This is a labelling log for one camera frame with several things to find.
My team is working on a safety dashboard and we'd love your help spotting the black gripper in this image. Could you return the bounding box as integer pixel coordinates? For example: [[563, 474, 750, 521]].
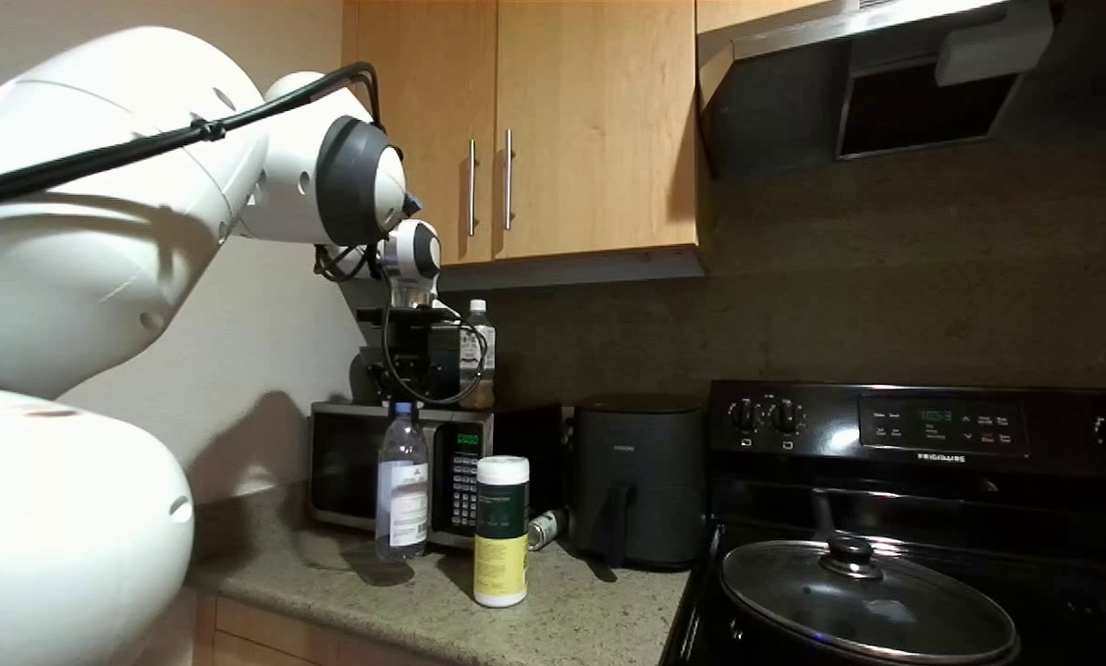
[[381, 308, 457, 405]]

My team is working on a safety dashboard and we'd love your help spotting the clear water bottle blue cap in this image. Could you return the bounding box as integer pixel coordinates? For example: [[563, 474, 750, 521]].
[[372, 405, 432, 564]]

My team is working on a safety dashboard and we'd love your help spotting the yellow green container white lid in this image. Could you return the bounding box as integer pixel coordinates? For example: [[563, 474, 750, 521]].
[[473, 455, 530, 611]]

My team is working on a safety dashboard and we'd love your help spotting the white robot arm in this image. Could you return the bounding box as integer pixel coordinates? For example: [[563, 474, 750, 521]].
[[0, 25, 442, 666]]

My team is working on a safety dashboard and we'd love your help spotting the tea bottle white cap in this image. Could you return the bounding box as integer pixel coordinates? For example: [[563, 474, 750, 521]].
[[457, 299, 496, 411]]

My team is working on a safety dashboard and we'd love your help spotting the stainless steel microwave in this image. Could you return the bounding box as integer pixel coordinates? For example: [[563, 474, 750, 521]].
[[305, 405, 492, 548]]

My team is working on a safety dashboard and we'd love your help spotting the black air fryer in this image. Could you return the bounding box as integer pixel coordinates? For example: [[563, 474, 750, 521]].
[[567, 397, 705, 569]]

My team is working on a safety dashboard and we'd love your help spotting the wooden upper cabinet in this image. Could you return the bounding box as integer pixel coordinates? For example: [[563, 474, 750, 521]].
[[345, 0, 815, 292]]

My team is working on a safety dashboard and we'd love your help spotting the black electric stove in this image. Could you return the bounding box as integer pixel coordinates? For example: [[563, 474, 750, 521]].
[[662, 381, 1106, 666]]

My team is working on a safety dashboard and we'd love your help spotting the black pan with glass lid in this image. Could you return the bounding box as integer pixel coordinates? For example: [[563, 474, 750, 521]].
[[718, 534, 1022, 666]]

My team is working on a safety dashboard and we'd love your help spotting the steel range hood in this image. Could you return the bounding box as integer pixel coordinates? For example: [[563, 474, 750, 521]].
[[694, 0, 1059, 174]]

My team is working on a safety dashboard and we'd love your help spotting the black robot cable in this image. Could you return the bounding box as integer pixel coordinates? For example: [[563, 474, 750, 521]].
[[0, 58, 389, 216]]

